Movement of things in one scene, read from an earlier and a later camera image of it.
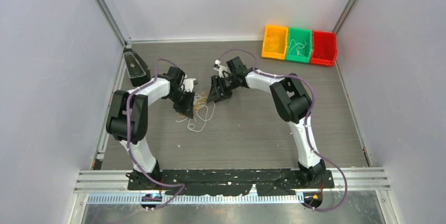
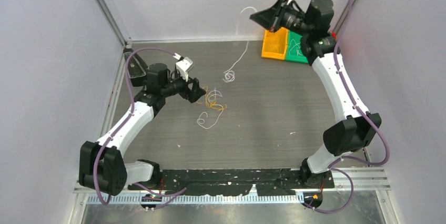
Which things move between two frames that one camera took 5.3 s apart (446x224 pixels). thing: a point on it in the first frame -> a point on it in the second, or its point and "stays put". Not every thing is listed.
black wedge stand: (137, 69) stays put
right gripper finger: (217, 92) -> (265, 17)
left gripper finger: (187, 109) -> (196, 92)
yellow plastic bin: (274, 41) stays put
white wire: (202, 111) -> (206, 113)
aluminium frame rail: (117, 181) stays put
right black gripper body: (229, 84) -> (280, 17)
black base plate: (231, 182) stays put
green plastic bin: (299, 47) stays put
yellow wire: (199, 102) -> (211, 99)
